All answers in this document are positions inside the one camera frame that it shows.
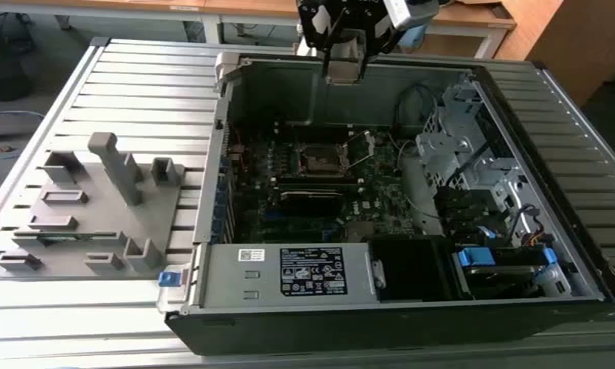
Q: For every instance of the CPU socket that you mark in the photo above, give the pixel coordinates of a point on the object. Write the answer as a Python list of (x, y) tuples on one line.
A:
[(318, 159)]

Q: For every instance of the blue case latch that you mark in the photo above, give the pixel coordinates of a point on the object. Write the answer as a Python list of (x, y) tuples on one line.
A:
[(169, 279)]

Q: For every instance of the grey parts rack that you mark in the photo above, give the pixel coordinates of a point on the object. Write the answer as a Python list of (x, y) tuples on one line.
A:
[(107, 215)]

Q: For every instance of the silver CPU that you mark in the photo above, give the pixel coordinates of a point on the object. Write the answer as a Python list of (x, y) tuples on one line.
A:
[(345, 73)]

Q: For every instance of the blue plastic clip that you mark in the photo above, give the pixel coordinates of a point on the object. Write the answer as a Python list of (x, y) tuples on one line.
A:
[(550, 256)]

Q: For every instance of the wooden cabinet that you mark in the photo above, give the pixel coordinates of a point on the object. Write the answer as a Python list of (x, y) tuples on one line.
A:
[(569, 38)]

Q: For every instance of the black graphics card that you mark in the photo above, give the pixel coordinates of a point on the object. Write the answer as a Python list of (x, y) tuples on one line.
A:
[(310, 205)]

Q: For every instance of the blue disk carrier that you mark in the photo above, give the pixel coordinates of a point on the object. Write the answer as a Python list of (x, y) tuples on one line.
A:
[(474, 256)]

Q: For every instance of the green RAM stick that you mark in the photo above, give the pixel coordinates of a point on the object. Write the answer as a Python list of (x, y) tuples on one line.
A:
[(64, 238), (318, 180)]

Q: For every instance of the brown chipset heatsink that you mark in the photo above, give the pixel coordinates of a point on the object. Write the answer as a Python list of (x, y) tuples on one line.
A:
[(359, 230)]

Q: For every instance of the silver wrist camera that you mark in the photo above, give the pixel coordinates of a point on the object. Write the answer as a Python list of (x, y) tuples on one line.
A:
[(410, 13)]

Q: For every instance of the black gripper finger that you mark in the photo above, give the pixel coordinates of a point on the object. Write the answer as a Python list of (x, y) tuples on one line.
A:
[(330, 69), (365, 65)]

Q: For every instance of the green motherboard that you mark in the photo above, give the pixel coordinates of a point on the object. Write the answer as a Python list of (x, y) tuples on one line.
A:
[(385, 200)]

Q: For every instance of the wooden desk white frame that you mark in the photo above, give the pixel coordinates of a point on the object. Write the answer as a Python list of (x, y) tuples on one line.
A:
[(472, 19), (107, 4)]

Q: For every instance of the black plastic bay block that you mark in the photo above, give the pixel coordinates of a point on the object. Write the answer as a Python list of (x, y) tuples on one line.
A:
[(461, 207)]

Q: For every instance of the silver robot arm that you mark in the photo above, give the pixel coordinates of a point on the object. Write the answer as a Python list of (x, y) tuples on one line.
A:
[(306, 49)]

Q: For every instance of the black waste bin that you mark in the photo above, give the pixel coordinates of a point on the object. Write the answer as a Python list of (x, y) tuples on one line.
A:
[(7, 86)]

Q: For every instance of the black PC case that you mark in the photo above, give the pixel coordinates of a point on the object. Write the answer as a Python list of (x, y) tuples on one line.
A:
[(338, 330)]

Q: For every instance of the grey power supply unit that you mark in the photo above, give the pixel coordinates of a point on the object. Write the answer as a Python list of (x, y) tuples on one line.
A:
[(266, 276)]

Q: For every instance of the silver metal drive cage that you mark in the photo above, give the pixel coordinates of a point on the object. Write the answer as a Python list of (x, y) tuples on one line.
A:
[(436, 146)]

